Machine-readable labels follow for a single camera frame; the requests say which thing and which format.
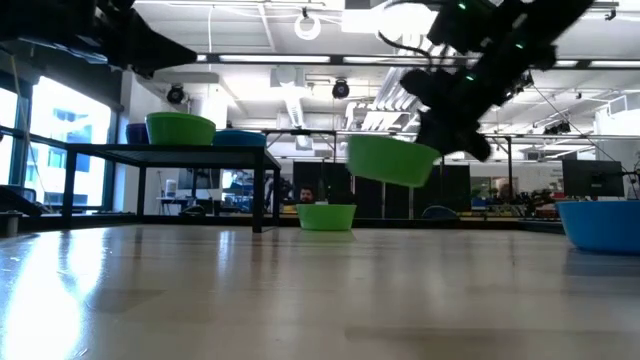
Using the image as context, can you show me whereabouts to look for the large bright window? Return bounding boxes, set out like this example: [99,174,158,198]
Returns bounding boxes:
[0,74,114,211]

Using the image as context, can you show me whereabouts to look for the black perforated metal rack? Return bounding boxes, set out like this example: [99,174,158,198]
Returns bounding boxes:
[60,142,282,235]

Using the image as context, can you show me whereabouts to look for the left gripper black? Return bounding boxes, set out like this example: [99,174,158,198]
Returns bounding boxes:
[63,0,199,79]

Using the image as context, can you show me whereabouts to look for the green plastic mini bowl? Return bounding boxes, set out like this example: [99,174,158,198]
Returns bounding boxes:
[296,203,358,232]
[146,116,216,146]
[346,133,442,189]
[144,111,217,120]

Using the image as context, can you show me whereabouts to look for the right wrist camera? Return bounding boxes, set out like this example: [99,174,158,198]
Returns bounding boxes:
[399,67,454,109]

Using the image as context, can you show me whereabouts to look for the black background rig frame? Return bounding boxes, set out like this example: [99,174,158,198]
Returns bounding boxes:
[262,128,514,221]

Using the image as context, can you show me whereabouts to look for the black partition wall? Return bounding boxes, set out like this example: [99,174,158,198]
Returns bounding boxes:
[292,160,471,220]

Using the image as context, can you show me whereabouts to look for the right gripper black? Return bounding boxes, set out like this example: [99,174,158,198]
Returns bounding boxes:
[415,53,507,164]

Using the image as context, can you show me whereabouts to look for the black computer monitor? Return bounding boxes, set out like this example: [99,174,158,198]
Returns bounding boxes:
[561,158,626,199]

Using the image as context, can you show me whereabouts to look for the white hanging ring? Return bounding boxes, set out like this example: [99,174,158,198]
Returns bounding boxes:
[293,12,323,42]

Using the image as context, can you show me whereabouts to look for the overhead light bar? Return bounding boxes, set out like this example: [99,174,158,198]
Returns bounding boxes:
[197,52,640,70]

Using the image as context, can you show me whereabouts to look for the black aluminium table frame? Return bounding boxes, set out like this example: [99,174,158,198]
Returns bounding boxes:
[0,212,566,239]

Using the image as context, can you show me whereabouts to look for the dark chair back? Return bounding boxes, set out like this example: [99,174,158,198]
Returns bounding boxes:
[421,204,460,221]

